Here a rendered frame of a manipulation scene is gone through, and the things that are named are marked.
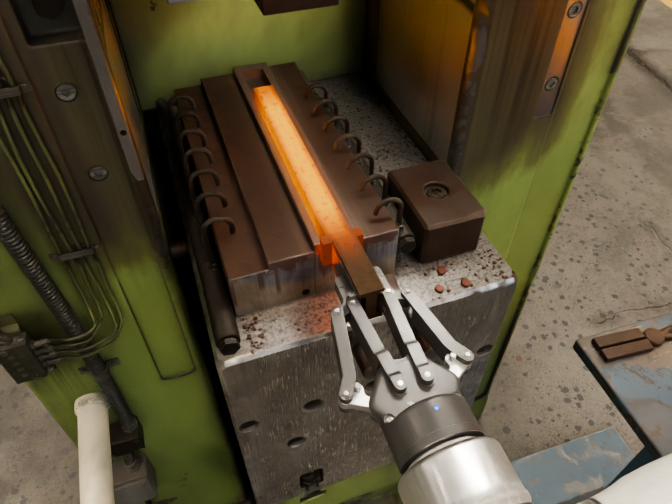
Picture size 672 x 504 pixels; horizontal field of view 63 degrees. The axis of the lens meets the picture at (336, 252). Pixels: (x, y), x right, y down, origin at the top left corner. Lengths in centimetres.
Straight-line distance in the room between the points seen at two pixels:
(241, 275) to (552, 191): 59
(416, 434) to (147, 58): 73
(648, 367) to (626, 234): 134
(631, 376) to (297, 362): 55
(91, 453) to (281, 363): 38
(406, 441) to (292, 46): 73
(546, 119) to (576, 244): 135
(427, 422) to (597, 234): 186
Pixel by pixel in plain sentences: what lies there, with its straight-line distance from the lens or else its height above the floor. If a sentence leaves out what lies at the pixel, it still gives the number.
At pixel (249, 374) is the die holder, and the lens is 64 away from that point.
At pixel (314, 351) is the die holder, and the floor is 89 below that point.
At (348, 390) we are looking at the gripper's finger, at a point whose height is 101.
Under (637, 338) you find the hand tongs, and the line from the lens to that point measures 102.
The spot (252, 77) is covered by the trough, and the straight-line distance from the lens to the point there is 92.
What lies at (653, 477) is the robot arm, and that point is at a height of 105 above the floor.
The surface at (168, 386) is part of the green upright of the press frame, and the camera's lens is 99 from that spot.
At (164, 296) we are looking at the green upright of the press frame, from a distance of 82.
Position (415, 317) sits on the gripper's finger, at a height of 100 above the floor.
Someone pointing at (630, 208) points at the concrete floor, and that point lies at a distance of 243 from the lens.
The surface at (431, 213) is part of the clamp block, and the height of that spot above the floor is 98.
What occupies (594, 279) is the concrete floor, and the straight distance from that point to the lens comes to 208.
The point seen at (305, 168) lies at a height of 101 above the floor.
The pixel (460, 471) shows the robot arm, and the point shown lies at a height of 104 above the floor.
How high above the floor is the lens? 143
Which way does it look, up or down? 46 degrees down
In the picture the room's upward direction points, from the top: straight up
